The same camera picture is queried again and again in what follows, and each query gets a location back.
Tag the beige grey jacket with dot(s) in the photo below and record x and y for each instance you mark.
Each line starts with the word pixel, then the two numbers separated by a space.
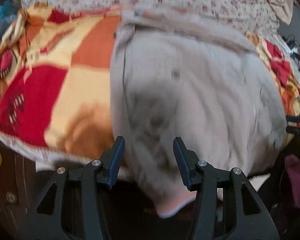
pixel 175 74

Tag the dark wooden bed frame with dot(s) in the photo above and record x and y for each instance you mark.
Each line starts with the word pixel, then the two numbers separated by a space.
pixel 16 192

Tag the blue plastic bag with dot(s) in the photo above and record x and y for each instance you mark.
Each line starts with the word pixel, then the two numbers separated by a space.
pixel 8 8

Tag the black camera on tripod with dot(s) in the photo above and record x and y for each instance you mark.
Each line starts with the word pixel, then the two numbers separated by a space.
pixel 293 124

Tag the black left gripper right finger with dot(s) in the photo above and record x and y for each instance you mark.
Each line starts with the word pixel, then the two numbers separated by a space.
pixel 227 206

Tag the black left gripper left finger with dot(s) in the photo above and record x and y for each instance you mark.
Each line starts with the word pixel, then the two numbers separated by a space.
pixel 70 205

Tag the magenta garment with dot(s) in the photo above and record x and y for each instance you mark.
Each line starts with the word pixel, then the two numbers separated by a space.
pixel 292 164

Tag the red orange yellow blanket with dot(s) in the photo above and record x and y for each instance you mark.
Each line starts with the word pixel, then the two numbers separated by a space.
pixel 55 83

